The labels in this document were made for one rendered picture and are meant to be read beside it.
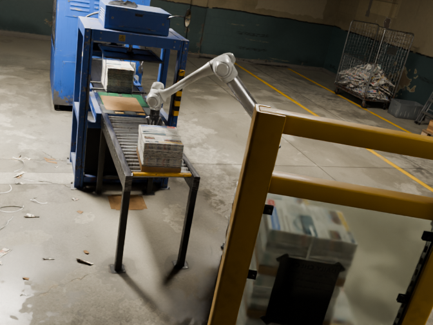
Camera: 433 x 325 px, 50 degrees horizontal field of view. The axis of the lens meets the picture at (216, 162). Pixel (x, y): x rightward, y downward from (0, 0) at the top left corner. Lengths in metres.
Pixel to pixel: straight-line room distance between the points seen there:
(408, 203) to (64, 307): 2.42
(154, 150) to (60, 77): 3.68
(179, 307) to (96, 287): 0.61
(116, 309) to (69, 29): 4.23
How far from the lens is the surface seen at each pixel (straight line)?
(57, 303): 3.41
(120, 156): 3.58
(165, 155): 3.31
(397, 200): 1.58
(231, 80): 3.35
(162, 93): 3.45
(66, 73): 6.77
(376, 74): 10.82
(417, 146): 1.53
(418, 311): 1.83
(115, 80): 5.20
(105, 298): 3.44
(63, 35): 6.67
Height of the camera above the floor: 2.21
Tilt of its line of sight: 22 degrees down
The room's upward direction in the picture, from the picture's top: 11 degrees clockwise
